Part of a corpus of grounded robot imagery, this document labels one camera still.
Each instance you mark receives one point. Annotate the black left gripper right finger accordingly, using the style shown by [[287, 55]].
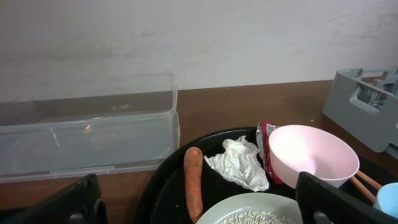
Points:
[[320, 202]]

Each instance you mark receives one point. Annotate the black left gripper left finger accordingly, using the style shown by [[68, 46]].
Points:
[[80, 202]]

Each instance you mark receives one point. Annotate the wooden chopstick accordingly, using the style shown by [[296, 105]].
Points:
[[363, 189], [369, 180]]

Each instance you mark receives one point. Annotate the pink bowl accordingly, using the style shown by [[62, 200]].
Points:
[[297, 148]]

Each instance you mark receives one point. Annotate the light blue cup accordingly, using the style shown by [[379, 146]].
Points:
[[387, 199]]

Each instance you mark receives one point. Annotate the grey plate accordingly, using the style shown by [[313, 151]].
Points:
[[252, 201]]

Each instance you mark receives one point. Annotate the red snack wrapper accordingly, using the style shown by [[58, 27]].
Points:
[[263, 131]]

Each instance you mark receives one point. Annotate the white tissue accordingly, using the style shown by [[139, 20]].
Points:
[[239, 164]]

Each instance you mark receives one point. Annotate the orange carrot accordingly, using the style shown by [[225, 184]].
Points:
[[192, 165]]

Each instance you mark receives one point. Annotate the grey dishwasher rack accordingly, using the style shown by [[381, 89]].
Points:
[[364, 103]]

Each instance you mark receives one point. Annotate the rice and peanut shells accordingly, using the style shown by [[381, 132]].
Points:
[[256, 217]]

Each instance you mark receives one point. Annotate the round black tray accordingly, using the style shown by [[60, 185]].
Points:
[[163, 200]]

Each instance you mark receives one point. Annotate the clear plastic bin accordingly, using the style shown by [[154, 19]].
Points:
[[54, 130]]

